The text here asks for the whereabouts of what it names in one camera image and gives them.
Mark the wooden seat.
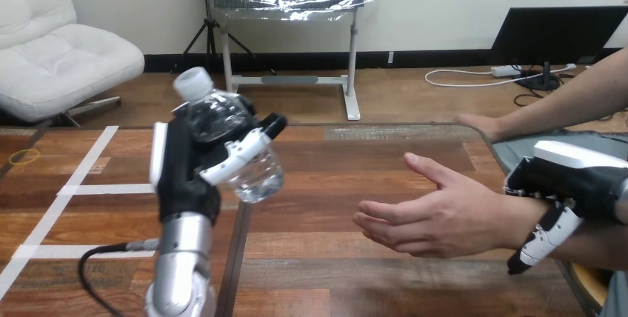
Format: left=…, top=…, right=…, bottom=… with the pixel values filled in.
left=569, top=261, right=613, bottom=314

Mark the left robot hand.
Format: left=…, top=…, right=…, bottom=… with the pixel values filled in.
left=149, top=95, right=289, bottom=225

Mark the white desk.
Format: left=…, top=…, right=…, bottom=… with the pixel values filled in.
left=188, top=0, right=363, bottom=122

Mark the white cushioned chair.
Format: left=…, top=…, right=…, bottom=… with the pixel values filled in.
left=0, top=0, right=146, bottom=128

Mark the person's forearm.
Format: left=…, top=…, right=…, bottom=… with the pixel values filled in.
left=492, top=47, right=628, bottom=135
left=532, top=198, right=628, bottom=273

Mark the black tripod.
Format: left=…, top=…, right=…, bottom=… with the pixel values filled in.
left=181, top=0, right=256, bottom=74

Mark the clear water bottle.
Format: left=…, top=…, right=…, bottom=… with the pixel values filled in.
left=172, top=66, right=286, bottom=205

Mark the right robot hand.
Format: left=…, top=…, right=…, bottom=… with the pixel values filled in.
left=504, top=140, right=628, bottom=276

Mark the white power strip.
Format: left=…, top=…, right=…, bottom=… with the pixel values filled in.
left=490, top=64, right=523, bottom=79

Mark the dark screen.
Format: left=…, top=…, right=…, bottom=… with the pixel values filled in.
left=487, top=5, right=628, bottom=92

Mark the tangle of cables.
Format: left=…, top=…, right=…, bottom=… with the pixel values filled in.
left=424, top=62, right=628, bottom=122

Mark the person's hand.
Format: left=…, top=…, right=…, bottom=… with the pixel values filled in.
left=351, top=152, right=547, bottom=260
left=453, top=113, right=507, bottom=142

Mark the black cable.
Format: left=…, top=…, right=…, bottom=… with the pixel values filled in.
left=78, top=238, right=161, bottom=317

